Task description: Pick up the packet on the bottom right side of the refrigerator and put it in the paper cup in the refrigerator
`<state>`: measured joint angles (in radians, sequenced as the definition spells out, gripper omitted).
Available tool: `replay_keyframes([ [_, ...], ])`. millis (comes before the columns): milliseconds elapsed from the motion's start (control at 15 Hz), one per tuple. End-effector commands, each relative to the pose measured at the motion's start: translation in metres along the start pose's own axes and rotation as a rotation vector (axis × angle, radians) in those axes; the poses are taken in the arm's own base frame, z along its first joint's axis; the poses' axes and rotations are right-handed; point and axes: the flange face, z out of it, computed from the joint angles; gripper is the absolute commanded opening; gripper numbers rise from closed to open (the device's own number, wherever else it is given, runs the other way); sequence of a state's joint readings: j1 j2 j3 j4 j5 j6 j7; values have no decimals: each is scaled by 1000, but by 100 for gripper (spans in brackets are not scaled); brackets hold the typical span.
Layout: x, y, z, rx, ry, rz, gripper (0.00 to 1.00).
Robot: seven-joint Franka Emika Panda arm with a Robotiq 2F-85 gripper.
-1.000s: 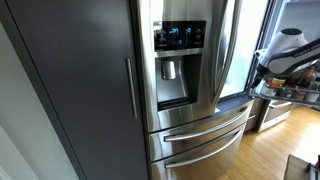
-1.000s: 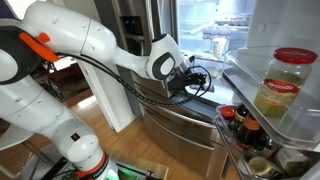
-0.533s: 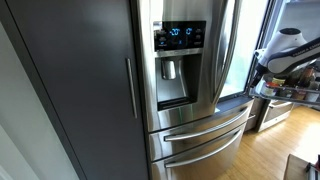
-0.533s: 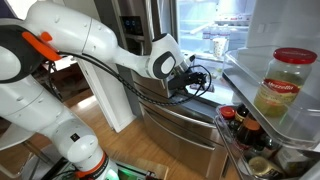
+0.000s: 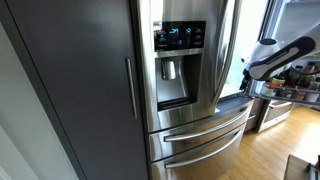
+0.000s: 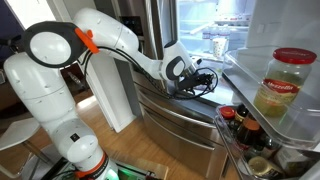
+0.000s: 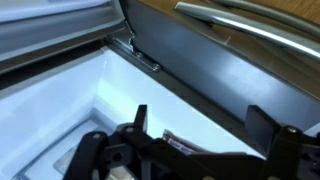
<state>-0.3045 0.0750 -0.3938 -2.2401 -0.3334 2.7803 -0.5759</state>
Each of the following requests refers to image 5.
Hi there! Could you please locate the brown cardboard box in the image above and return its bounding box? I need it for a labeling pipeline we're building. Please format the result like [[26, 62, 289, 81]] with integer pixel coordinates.
[[283, 153, 320, 180]]

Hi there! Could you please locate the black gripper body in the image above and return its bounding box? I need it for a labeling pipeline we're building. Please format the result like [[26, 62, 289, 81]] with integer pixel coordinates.
[[239, 75, 251, 91]]

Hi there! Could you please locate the shallow stainless refrigerator drawer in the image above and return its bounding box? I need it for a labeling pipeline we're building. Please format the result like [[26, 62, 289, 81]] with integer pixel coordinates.
[[148, 99, 255, 163]]

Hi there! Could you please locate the deep stainless refrigerator drawer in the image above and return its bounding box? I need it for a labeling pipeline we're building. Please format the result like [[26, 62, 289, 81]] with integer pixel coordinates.
[[149, 122, 248, 180]]

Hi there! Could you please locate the dark grey tall cabinet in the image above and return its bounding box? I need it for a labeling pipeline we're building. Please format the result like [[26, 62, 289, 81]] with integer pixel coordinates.
[[0, 0, 150, 180]]

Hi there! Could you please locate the deep drawer steel handle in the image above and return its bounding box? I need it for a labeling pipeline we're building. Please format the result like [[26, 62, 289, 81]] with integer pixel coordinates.
[[164, 129, 244, 169]]

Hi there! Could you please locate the refrigerator door with dispenser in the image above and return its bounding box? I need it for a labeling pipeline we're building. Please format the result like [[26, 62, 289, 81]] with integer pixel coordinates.
[[135, 0, 243, 133]]

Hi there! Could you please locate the curved steel door handle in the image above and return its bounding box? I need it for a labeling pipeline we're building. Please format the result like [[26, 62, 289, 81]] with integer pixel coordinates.
[[211, 0, 243, 106]]

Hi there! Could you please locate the stainless steel background appliance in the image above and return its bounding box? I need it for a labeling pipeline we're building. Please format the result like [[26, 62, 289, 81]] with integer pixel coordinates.
[[254, 99, 296, 133]]

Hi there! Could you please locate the dispenser control panel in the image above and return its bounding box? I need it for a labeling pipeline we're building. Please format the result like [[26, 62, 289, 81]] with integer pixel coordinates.
[[153, 20, 207, 53]]

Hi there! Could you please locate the white door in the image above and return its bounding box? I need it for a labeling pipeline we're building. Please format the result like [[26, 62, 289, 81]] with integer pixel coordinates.
[[0, 23, 79, 180]]

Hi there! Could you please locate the brown sauce bottle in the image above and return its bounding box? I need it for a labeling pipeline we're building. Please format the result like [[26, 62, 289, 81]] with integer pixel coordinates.
[[298, 63, 316, 88]]

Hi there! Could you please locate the water dispenser recess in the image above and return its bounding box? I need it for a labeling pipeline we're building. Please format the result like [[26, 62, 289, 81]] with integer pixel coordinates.
[[154, 52, 203, 112]]

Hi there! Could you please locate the steel cabinet handle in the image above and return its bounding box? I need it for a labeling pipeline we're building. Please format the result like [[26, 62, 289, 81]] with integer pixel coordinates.
[[124, 58, 139, 120]]

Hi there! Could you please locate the refrigerator door with shelf bins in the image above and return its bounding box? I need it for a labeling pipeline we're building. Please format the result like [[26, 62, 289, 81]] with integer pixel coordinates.
[[248, 0, 320, 108]]

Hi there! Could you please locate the orange jar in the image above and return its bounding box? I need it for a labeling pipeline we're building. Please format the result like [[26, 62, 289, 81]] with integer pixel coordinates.
[[292, 89, 307, 102]]

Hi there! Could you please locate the dark bottle yellow label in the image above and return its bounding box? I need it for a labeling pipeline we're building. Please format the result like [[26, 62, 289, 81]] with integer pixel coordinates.
[[270, 71, 288, 88]]

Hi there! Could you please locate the white container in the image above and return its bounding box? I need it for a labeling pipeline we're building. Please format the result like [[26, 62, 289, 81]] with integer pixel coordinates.
[[305, 78, 320, 103]]

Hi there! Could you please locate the jar with red lid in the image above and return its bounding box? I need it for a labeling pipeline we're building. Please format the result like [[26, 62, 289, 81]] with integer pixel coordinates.
[[264, 81, 280, 98]]

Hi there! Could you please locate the dark glass bottle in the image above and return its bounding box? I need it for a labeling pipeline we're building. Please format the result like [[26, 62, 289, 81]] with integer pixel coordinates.
[[287, 66, 303, 88]]

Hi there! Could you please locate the stainless steel refrigerator body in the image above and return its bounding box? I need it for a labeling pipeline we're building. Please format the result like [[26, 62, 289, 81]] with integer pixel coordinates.
[[218, 0, 278, 115]]

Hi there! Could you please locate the shallow drawer steel handle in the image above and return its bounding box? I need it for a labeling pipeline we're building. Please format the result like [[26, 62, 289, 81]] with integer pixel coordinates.
[[163, 106, 252, 143]]

